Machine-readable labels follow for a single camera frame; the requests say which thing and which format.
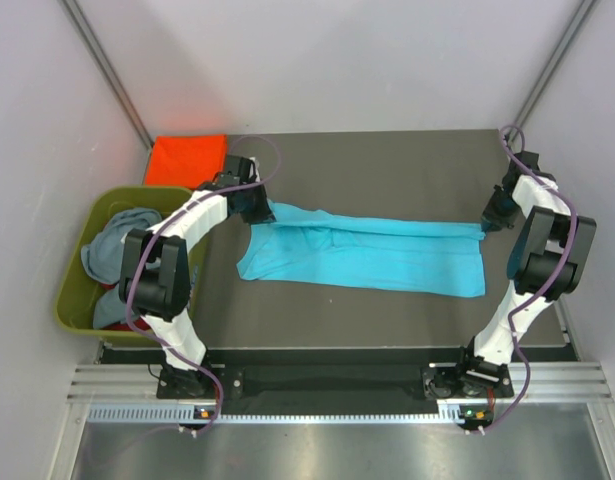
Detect cyan t shirt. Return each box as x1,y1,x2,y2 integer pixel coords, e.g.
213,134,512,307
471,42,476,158
237,202,486,298

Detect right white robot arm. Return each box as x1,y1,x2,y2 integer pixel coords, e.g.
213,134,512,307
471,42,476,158
453,150,597,398

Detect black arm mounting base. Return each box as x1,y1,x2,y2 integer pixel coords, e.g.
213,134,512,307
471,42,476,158
99,344,578,406

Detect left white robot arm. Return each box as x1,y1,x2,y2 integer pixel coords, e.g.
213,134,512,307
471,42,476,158
118,155,275,398

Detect folded orange t shirt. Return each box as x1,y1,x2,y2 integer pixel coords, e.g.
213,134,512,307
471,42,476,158
143,134,228,190

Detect grey blue t shirt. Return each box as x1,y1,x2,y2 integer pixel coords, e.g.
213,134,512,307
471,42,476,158
80,207,162,285
92,289,131,330

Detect red t shirt in bin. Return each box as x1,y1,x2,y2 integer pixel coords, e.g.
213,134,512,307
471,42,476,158
99,282,156,332

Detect olive green plastic bin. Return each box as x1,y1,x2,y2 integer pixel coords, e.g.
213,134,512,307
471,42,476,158
54,185,192,348

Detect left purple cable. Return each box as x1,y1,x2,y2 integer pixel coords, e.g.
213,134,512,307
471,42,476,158
122,134,283,434

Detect aluminium frame rail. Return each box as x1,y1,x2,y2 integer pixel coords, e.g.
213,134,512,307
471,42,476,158
501,132,573,346

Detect slotted white cable duct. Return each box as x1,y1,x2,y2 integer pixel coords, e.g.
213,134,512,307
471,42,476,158
87,403,487,425

